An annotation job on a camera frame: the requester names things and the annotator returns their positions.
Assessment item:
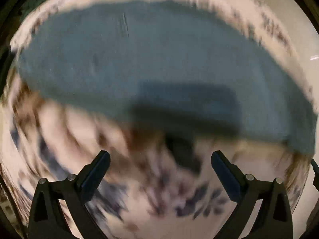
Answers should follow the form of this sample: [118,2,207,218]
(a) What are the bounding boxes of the floral cream bed blanket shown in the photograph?
[1,0,317,238]

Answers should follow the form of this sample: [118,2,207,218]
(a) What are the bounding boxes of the blue denim jeans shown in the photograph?
[17,1,317,154]

